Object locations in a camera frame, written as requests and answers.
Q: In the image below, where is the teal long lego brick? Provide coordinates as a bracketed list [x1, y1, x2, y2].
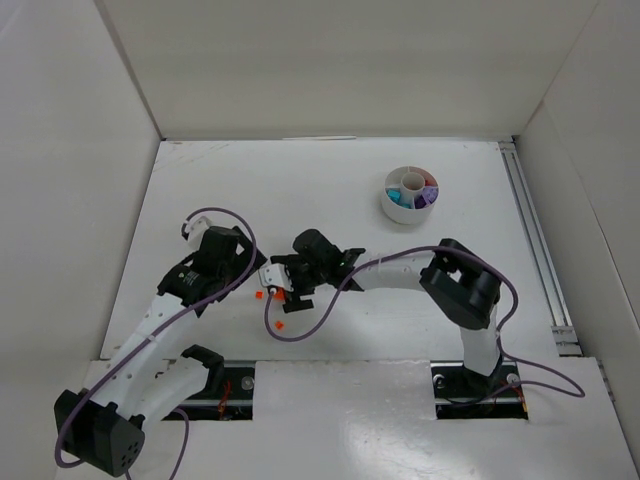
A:
[386, 188, 402, 205]

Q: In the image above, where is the dark purple lego brick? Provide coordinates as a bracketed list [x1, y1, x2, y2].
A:
[414, 193, 437, 209]

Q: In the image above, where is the lavender square lego plate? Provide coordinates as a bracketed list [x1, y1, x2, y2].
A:
[422, 186, 439, 201]

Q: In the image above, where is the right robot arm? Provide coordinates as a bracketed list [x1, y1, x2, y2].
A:
[259, 229, 502, 378]

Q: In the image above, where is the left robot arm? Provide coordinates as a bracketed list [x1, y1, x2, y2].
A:
[54, 223, 265, 478]

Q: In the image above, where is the white round divided container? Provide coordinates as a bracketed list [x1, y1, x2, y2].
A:
[381, 166, 439, 226]

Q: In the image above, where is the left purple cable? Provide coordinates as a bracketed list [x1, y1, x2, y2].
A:
[54, 208, 259, 480]

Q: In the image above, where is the purple cable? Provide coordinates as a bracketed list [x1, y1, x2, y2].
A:
[263, 245, 586, 401]
[54, 208, 259, 480]

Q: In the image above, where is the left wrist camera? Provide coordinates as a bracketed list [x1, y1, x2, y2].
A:
[181, 215, 212, 250]

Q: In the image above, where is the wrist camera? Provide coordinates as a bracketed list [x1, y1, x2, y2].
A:
[258, 263, 293, 292]
[181, 215, 212, 250]

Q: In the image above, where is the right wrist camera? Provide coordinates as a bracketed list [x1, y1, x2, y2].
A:
[258, 263, 293, 292]

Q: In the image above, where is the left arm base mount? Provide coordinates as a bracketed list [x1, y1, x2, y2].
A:
[177, 360, 256, 421]

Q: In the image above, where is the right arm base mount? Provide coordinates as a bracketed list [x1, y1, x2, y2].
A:
[431, 363, 528, 420]

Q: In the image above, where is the aluminium rail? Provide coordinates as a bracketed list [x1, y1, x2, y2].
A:
[498, 141, 583, 357]

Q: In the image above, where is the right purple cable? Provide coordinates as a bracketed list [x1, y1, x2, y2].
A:
[263, 245, 586, 401]

